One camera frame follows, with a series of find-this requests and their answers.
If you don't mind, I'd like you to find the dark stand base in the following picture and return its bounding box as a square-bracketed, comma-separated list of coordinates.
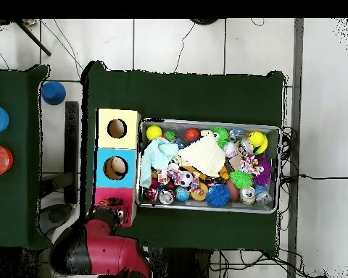
[37, 202, 75, 236]

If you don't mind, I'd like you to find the black upright panel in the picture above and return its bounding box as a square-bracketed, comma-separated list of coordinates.
[63, 101, 80, 205]

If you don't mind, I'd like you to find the wooden box with three holes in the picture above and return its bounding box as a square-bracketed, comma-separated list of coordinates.
[91, 108, 142, 227]

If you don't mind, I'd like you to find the dark green side table cloth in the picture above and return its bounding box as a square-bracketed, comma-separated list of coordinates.
[0, 64, 53, 250]

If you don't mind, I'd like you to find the black tripod leg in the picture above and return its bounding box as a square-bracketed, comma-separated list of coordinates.
[15, 20, 52, 56]

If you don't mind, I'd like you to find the cream waffle cloth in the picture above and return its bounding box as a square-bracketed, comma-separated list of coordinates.
[178, 134, 227, 178]

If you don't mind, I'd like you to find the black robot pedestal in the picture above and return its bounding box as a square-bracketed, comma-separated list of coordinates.
[152, 248, 212, 278]

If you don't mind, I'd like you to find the blue spiky ball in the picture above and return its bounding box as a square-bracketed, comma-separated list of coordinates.
[204, 183, 232, 208]

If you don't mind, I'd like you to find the thin black floor cable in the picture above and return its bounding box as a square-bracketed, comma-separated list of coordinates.
[173, 22, 196, 73]

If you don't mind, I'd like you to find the red orange ball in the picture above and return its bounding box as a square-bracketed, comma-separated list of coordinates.
[185, 127, 200, 142]

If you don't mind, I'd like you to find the plain yellow ball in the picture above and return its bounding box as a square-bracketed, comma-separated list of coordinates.
[145, 125, 163, 142]

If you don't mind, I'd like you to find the green furry toy with eyes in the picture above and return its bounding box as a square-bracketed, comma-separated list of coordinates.
[210, 126, 231, 150]

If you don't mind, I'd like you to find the purple spiky monster toy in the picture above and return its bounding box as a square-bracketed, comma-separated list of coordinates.
[253, 156, 275, 186]

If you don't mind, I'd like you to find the silver wire mesh bin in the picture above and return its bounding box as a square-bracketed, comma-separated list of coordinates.
[136, 117, 282, 215]

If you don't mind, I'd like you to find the mint green cloth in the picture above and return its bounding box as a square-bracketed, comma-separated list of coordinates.
[138, 137, 181, 189]

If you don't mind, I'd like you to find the yellow smiley ball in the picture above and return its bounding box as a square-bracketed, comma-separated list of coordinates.
[247, 130, 269, 155]

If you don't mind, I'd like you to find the blue plastic cup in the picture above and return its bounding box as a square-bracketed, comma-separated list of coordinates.
[41, 80, 67, 106]

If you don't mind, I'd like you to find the black power cable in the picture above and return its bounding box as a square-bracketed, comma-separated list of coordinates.
[279, 172, 348, 182]

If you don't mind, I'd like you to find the black round base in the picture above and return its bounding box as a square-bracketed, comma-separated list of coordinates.
[189, 19, 218, 26]

